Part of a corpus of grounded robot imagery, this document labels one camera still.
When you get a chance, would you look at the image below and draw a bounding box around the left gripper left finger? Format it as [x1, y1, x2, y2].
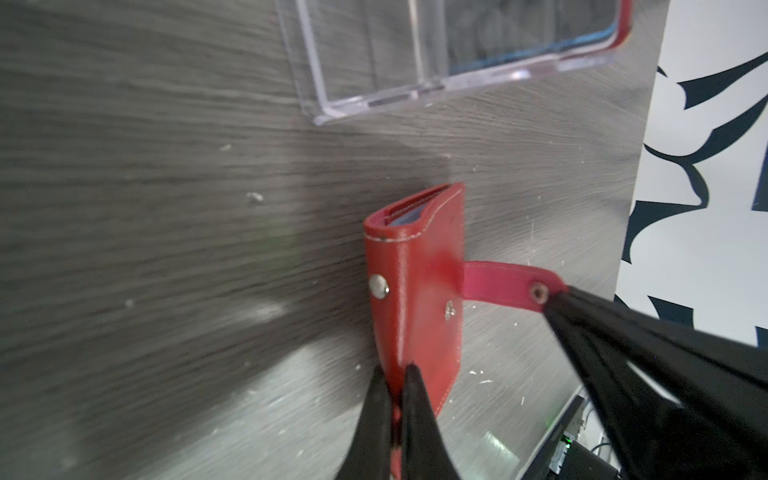
[335, 366, 393, 480]

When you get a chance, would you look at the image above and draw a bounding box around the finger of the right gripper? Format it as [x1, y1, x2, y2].
[543, 289, 767, 479]

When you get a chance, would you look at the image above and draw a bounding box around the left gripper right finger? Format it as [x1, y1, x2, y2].
[401, 364, 460, 480]

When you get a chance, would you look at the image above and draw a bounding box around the red leather card holder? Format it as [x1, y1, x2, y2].
[363, 183, 568, 479]

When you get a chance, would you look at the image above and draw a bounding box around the clear acrylic card box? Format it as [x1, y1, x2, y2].
[277, 0, 633, 125]

